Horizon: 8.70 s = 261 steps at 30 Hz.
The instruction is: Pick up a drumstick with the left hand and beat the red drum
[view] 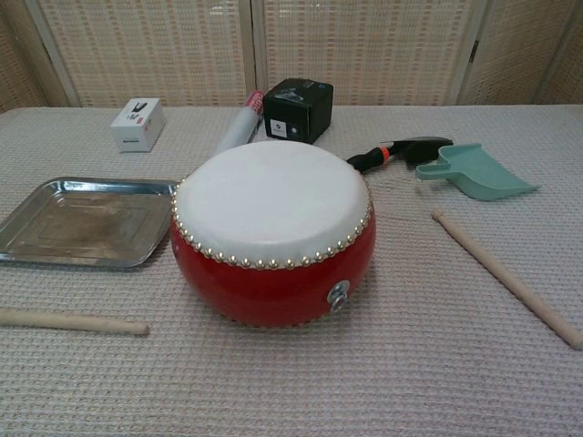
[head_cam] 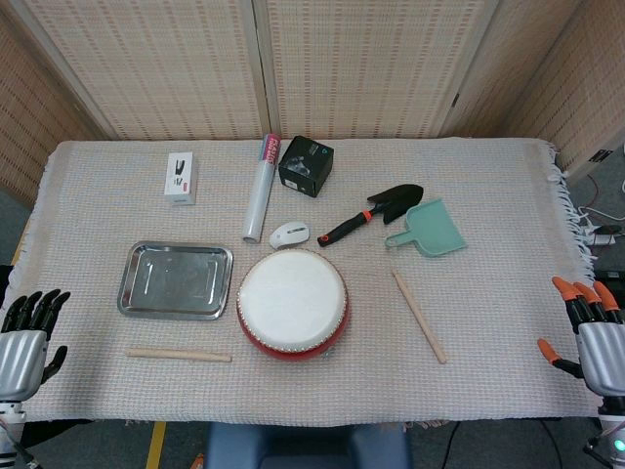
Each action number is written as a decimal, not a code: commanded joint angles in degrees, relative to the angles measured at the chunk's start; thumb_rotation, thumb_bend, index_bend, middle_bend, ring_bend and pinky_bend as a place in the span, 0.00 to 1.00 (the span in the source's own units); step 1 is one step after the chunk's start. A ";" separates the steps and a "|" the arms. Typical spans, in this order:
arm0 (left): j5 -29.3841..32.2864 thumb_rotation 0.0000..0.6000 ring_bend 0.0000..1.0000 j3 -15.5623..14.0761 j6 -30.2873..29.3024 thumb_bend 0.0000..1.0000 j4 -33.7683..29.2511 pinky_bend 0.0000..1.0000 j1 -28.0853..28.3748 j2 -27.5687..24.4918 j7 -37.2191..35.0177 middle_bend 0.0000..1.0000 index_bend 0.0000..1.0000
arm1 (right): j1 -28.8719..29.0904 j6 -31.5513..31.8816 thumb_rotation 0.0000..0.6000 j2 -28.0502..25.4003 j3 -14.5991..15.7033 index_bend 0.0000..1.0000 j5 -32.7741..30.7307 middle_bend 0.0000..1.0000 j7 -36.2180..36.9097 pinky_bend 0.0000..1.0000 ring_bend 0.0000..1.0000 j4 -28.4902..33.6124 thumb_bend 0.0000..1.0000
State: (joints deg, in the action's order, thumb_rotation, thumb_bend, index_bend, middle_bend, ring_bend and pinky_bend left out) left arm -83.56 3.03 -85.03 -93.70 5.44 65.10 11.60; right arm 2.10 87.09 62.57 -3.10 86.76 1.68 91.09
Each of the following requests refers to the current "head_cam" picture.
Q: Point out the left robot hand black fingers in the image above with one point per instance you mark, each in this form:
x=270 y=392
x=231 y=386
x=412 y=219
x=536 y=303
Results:
x=22 y=347

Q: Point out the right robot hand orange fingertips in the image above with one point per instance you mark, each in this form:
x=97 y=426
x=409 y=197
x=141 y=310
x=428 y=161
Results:
x=603 y=352

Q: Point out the wooden drumstick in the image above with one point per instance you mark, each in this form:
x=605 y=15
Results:
x=178 y=354
x=420 y=317

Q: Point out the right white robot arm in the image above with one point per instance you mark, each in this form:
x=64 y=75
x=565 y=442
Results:
x=612 y=430

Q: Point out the red drum white skin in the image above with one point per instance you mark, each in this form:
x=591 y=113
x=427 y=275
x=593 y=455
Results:
x=290 y=300

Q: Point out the white power strip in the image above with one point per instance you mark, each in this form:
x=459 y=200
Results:
x=603 y=239

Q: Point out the beige woven tablecloth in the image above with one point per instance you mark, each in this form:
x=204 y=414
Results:
x=498 y=303

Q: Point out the stainless steel tray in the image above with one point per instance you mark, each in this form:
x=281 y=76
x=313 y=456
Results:
x=173 y=281

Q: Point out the teal plastic dustpan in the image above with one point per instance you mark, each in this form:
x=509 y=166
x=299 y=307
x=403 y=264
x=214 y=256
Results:
x=434 y=232

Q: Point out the white stapler box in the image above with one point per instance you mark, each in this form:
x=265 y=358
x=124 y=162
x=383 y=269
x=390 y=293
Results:
x=181 y=178

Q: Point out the black garden trowel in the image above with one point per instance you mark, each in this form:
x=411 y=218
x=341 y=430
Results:
x=398 y=200

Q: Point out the plastic wrap roll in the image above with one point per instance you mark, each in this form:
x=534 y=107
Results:
x=260 y=195

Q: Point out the white computer mouse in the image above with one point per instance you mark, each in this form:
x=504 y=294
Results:
x=288 y=234

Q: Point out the black cardboard box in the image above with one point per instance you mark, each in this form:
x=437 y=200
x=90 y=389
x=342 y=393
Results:
x=305 y=168

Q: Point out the woven folding screen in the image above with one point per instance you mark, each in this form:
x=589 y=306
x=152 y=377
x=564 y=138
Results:
x=361 y=68

